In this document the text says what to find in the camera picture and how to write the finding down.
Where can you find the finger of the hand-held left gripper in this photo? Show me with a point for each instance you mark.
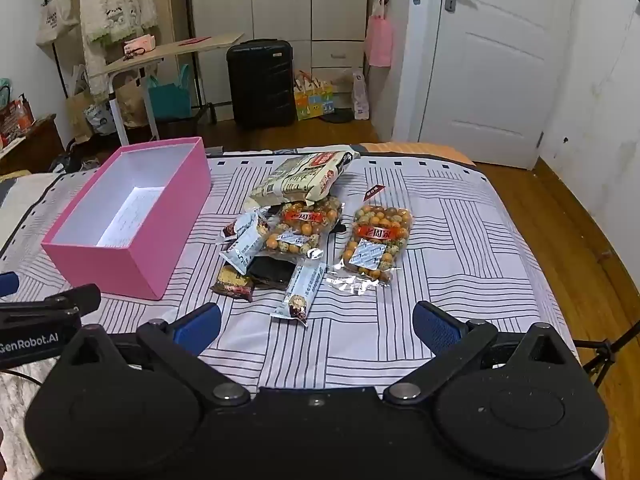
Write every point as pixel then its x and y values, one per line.
pixel 7 283
pixel 75 299

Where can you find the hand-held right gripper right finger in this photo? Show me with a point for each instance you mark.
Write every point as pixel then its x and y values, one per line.
pixel 435 327

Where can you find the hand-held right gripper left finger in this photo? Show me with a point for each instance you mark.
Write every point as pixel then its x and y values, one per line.
pixel 200 327

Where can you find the pink cardboard box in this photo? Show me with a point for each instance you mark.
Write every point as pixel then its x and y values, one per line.
pixel 100 260

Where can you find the black cracker packet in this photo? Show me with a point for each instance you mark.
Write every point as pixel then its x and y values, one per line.
pixel 232 285

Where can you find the white blue snack bar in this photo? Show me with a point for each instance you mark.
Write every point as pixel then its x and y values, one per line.
pixel 247 227
pixel 242 255
pixel 296 292

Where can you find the clear coated peanut packet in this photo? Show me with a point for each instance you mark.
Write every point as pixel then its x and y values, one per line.
pixel 380 240
pixel 305 230

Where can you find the striped white bed sheet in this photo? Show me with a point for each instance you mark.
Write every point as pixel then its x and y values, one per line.
pixel 360 340

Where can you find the plain black flat packet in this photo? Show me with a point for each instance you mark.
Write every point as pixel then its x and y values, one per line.
pixel 270 270

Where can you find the wooden cabinet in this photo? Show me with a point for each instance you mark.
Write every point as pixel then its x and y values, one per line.
pixel 30 152

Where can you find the black tripod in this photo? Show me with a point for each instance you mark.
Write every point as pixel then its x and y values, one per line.
pixel 607 355

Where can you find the orange mattress cover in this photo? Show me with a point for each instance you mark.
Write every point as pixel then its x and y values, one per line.
pixel 420 152

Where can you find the brown paper bag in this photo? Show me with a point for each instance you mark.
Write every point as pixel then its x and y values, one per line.
pixel 79 117
pixel 132 105

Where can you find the large beige snack bag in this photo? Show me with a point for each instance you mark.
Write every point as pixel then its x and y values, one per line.
pixel 305 175

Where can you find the teal shopping bag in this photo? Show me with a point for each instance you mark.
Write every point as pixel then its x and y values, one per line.
pixel 170 97

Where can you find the black slipper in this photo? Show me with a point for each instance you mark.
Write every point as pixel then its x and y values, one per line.
pixel 336 117

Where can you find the white printed plastic bag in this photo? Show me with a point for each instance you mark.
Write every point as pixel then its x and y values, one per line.
pixel 361 97

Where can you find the black hard-shell suitcase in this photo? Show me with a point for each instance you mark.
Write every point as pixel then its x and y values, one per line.
pixel 260 82

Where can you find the colourful cardboard box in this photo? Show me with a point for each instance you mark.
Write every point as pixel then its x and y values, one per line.
pixel 314 100

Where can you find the white door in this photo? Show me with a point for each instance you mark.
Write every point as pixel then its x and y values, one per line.
pixel 495 70

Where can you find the beige tote bag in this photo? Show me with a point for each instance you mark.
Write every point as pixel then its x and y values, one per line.
pixel 55 22

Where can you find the wooden folding table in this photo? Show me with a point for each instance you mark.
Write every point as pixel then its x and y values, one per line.
pixel 175 52

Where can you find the white fluffy cardigan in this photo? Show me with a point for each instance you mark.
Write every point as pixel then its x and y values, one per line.
pixel 117 10

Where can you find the pink plastic bag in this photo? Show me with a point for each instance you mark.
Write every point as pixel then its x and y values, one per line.
pixel 379 40

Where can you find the white wardrobe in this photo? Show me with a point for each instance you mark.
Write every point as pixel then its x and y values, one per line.
pixel 280 0

